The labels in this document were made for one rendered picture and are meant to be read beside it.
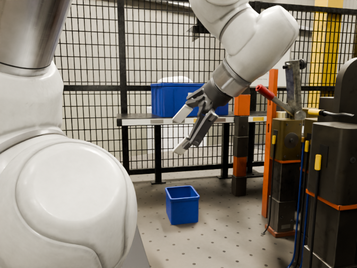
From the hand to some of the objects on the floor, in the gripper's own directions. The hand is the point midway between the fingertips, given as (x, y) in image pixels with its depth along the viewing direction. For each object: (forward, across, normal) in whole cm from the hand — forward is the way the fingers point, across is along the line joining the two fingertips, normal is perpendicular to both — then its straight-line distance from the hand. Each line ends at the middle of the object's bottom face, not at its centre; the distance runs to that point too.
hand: (178, 134), depth 79 cm
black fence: (+88, -16, -68) cm, 112 cm away
